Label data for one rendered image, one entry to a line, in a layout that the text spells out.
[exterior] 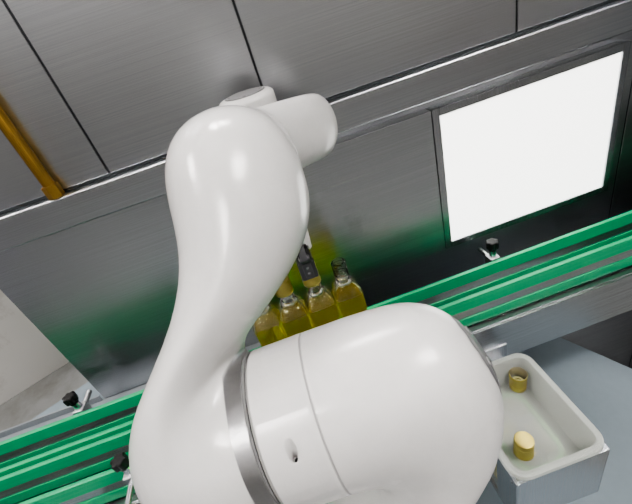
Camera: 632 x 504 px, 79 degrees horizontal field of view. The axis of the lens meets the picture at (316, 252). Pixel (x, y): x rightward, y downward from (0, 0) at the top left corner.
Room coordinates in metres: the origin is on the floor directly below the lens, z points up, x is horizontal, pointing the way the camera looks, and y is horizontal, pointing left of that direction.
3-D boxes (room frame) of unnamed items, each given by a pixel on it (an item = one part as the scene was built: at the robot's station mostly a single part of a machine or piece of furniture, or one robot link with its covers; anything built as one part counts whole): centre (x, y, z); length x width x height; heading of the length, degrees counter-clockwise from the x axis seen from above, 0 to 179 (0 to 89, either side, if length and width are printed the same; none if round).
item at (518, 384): (0.48, -0.32, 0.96); 0.04 x 0.04 x 0.04
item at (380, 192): (0.75, -0.28, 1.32); 0.90 x 0.03 x 0.34; 92
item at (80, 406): (0.66, 0.61, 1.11); 0.07 x 0.04 x 0.13; 2
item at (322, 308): (0.61, 0.02, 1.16); 0.06 x 0.06 x 0.21; 3
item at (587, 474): (0.42, -0.27, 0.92); 0.27 x 0.17 x 0.15; 2
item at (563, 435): (0.39, -0.27, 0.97); 0.22 x 0.17 x 0.09; 2
